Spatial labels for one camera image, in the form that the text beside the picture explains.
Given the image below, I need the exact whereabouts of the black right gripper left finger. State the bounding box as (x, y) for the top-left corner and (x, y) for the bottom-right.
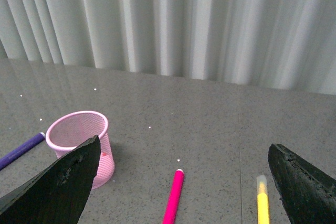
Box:
(1, 135), (101, 223)

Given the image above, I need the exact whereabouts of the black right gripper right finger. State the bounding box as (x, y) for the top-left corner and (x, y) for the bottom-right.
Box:
(268, 144), (335, 223)

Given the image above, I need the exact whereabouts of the purple marker pen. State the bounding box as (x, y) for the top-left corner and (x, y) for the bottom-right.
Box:
(1, 132), (46, 170)

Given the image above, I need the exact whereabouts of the pink marker pen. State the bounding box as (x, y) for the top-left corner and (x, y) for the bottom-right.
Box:
(162, 169), (184, 224)

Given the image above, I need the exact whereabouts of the pink mesh pen cup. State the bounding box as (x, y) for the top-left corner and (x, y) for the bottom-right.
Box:
(46, 111), (115, 189)

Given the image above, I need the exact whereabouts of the yellow marker pen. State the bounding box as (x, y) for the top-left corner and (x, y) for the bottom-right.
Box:
(256, 175), (270, 224)

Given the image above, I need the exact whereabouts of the white pleated curtain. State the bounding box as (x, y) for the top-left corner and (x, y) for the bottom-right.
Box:
(1, 0), (335, 94)

